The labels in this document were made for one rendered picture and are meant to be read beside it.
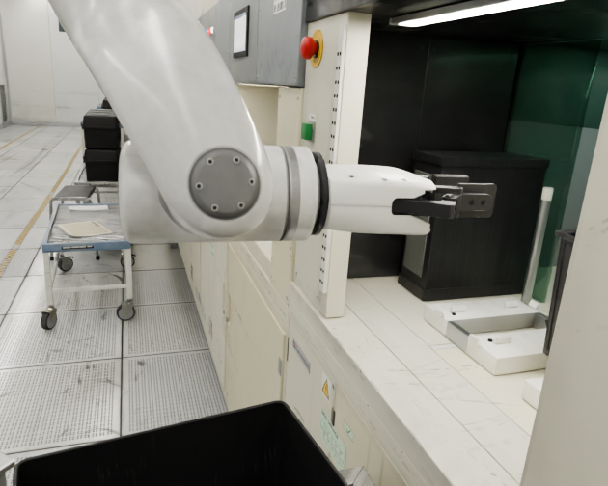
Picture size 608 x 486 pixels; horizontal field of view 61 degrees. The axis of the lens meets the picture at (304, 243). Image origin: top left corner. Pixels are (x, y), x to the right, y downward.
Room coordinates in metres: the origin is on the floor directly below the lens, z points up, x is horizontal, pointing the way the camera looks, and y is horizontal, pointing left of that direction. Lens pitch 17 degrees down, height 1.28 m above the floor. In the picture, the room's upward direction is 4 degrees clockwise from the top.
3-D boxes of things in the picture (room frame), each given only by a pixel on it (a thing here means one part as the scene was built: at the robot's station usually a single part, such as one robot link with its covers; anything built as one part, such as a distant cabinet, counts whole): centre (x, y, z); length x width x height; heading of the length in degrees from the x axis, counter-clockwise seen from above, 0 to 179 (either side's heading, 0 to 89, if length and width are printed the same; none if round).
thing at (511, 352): (0.84, -0.37, 0.89); 0.22 x 0.21 x 0.04; 109
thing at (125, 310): (2.90, 1.25, 0.24); 0.97 x 0.52 x 0.48; 22
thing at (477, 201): (0.46, -0.15, 1.19); 0.07 x 0.03 x 0.03; 106
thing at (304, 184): (0.45, 0.01, 1.19); 0.09 x 0.03 x 0.08; 16
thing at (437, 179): (0.53, -0.13, 1.19); 0.07 x 0.03 x 0.03; 106
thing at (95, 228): (2.72, 1.21, 0.47); 0.31 x 0.23 x 0.02; 41
